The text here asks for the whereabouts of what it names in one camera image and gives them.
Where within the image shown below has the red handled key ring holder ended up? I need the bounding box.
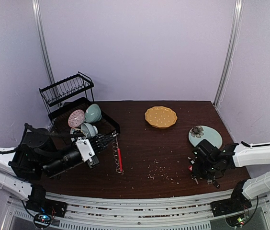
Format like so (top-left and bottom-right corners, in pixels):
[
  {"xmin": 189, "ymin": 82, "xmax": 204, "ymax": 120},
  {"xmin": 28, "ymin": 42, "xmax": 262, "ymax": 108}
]
[{"xmin": 112, "ymin": 138, "xmax": 124, "ymax": 174}]

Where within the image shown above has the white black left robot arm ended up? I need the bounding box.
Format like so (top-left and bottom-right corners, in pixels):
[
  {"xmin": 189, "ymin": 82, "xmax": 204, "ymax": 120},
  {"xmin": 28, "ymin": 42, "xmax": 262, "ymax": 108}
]
[{"xmin": 0, "ymin": 124, "xmax": 118, "ymax": 218}]

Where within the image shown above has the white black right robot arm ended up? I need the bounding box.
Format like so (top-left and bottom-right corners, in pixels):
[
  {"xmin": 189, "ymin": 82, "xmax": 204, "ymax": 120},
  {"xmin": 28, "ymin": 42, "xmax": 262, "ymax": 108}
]
[{"xmin": 189, "ymin": 139, "xmax": 270, "ymax": 217}]

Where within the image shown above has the light blue bowl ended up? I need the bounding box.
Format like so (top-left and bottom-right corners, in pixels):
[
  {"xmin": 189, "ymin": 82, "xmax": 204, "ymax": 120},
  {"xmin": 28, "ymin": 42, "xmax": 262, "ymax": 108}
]
[{"xmin": 80, "ymin": 123, "xmax": 98, "ymax": 138}]

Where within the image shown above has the green ceramic bowl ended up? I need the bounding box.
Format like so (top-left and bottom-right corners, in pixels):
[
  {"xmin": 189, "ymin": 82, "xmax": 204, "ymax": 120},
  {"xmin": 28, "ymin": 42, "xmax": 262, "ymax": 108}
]
[{"xmin": 85, "ymin": 103, "xmax": 102, "ymax": 123}]

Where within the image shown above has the blue patterned bowl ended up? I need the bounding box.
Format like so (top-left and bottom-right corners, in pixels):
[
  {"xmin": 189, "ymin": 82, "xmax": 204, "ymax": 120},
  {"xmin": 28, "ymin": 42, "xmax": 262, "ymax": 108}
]
[{"xmin": 70, "ymin": 127, "xmax": 83, "ymax": 142}]

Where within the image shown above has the light blue flower plate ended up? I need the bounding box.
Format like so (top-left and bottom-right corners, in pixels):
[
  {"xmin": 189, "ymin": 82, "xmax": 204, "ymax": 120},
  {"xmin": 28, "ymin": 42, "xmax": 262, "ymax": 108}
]
[{"xmin": 188, "ymin": 126, "xmax": 223, "ymax": 148}]

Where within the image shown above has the pink patterned bowl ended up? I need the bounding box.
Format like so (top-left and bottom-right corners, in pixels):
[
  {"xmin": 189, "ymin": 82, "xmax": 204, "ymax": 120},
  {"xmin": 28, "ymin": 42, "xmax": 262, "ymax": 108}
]
[{"xmin": 68, "ymin": 109, "xmax": 85, "ymax": 128}]

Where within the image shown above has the yellow dotted plate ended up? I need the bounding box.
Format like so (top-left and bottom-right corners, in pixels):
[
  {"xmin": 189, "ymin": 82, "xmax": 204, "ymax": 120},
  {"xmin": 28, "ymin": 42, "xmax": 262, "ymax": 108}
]
[{"xmin": 145, "ymin": 106, "xmax": 178, "ymax": 128}]

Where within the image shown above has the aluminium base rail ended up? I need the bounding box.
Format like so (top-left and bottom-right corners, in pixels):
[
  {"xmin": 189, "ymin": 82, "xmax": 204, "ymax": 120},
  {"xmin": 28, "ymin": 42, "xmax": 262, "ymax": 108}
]
[{"xmin": 2, "ymin": 188, "xmax": 270, "ymax": 230}]

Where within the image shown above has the black wire dish rack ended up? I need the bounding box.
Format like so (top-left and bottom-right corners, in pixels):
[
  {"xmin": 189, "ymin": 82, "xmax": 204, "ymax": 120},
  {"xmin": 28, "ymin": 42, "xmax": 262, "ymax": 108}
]
[{"xmin": 38, "ymin": 71, "xmax": 121, "ymax": 144}]

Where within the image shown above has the right aluminium frame post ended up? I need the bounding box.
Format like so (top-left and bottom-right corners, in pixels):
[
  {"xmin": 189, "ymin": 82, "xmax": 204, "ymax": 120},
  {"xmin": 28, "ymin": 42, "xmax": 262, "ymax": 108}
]
[{"xmin": 214, "ymin": 0, "xmax": 244, "ymax": 110}]

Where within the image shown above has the aluminium frame post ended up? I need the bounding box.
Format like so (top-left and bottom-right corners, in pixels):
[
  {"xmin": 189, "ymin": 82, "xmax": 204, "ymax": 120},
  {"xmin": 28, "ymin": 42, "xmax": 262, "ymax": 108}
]
[
  {"xmin": 32, "ymin": 0, "xmax": 55, "ymax": 84},
  {"xmin": 214, "ymin": 0, "xmax": 244, "ymax": 110}
]

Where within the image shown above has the left aluminium frame post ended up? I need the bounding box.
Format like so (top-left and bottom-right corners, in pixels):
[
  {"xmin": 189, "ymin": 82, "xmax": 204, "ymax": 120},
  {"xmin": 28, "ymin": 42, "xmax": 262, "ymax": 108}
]
[{"xmin": 32, "ymin": 0, "xmax": 55, "ymax": 84}]

